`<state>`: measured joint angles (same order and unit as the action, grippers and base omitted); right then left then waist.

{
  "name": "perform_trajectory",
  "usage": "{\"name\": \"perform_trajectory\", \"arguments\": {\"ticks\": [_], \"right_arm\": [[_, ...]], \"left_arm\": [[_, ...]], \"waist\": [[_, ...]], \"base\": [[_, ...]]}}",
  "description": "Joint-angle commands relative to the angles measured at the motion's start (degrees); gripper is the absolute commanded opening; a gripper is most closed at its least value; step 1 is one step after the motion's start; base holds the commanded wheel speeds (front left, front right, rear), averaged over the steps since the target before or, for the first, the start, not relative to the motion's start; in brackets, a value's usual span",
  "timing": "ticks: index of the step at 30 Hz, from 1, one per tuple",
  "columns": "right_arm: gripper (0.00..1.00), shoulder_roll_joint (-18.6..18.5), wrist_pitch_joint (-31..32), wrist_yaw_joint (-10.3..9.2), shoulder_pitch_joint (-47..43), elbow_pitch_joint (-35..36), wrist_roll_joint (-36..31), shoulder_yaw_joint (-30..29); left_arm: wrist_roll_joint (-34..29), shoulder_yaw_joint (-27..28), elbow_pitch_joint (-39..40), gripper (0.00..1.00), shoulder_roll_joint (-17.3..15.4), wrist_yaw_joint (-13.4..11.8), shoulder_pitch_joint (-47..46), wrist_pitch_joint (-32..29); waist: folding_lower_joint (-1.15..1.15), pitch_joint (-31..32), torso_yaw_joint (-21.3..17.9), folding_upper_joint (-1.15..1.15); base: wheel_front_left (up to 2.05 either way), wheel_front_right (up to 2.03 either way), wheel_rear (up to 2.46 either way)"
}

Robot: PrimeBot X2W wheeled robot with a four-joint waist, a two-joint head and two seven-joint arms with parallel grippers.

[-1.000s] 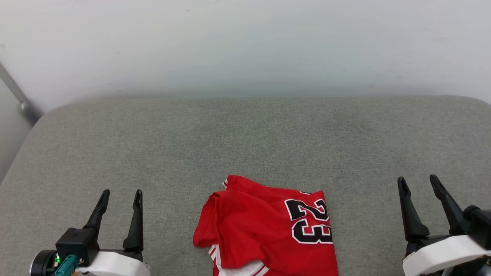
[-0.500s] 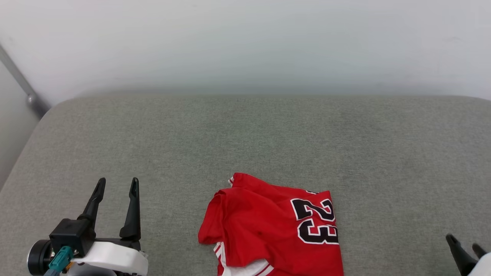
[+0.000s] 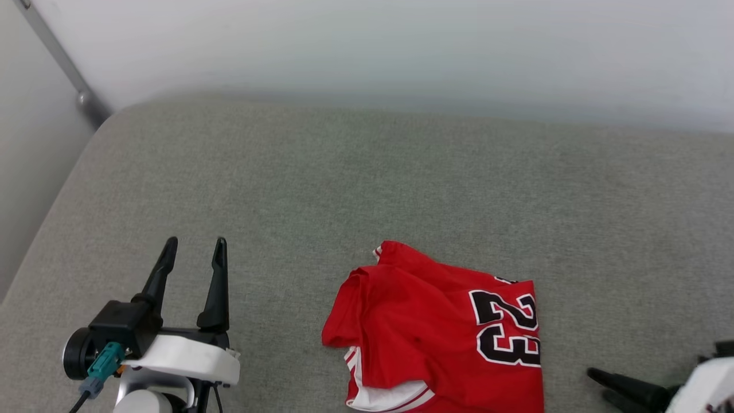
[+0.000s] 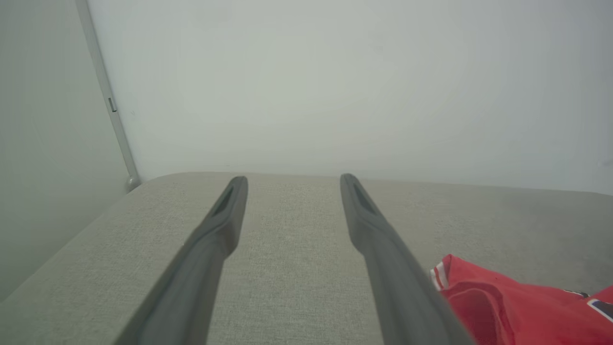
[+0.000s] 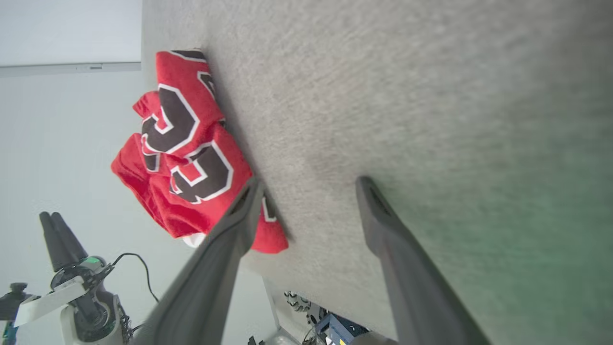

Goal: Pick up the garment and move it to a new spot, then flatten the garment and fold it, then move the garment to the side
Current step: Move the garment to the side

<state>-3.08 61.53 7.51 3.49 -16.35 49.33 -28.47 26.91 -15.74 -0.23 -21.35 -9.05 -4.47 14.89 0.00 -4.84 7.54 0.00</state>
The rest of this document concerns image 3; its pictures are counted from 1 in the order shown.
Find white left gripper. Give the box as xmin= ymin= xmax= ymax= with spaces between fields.
xmin=119 ymin=236 xmax=242 ymax=398

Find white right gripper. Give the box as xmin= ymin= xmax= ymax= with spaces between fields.
xmin=586 ymin=355 xmax=734 ymax=413

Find red white basketball jersey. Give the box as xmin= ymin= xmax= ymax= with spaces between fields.
xmin=321 ymin=240 xmax=545 ymax=413

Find teal left camera cable connector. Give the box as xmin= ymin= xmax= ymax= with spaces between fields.
xmin=78 ymin=341 xmax=126 ymax=400

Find grey metal wall bar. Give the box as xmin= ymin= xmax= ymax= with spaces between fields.
xmin=14 ymin=0 xmax=113 ymax=130

